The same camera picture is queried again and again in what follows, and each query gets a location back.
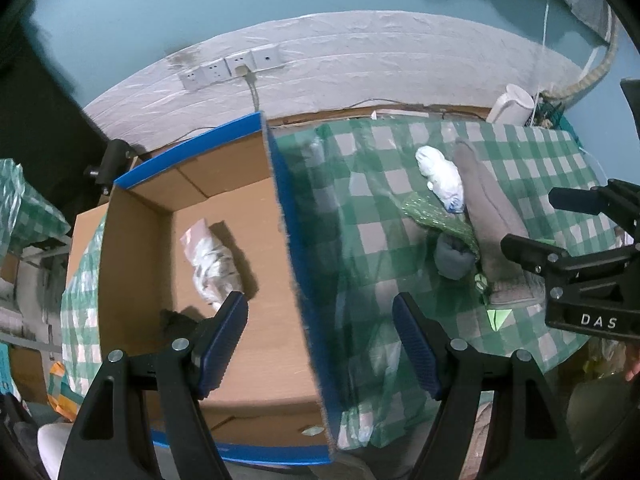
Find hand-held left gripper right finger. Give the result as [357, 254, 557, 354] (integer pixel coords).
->
[392, 292, 581, 480]

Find striped hose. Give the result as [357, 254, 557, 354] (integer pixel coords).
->
[547, 10, 621, 103]

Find black cabinet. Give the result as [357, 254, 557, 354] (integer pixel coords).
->
[0, 25, 116, 211]

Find black cylindrical device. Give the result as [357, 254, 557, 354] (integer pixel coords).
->
[85, 139, 137, 196]

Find white plastic bag bundle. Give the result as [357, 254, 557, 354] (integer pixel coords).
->
[416, 145, 466, 215]

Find white cord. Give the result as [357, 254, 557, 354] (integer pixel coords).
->
[536, 0, 551, 108]

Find white pink plastic bag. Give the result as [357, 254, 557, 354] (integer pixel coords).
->
[181, 217, 244, 311]

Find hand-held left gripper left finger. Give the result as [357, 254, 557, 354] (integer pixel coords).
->
[57, 290, 249, 480]

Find checked cloth side table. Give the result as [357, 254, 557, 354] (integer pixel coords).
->
[0, 157, 71, 261]

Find white paper roll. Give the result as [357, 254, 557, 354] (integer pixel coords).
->
[487, 84, 535, 126]

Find green patterned bag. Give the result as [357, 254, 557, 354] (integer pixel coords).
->
[400, 192, 482, 261]

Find grey power cable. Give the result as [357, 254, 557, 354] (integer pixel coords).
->
[235, 64, 263, 113]

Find blue-edged cardboard box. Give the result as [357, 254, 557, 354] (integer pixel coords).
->
[67, 112, 333, 466]

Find grey towel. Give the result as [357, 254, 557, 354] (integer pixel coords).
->
[452, 139, 546, 306]

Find grey cloth bundle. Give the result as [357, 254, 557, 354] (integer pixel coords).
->
[434, 234, 475, 281]

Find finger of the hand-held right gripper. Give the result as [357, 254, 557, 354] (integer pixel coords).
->
[500, 233, 640, 282]
[548, 179, 640, 241]

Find orange packet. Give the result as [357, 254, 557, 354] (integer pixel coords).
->
[47, 362, 83, 418]

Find green checked tablecloth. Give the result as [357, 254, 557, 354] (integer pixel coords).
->
[60, 120, 621, 451]

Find teal plastic basket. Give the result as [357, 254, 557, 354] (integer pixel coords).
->
[532, 92, 576, 133]

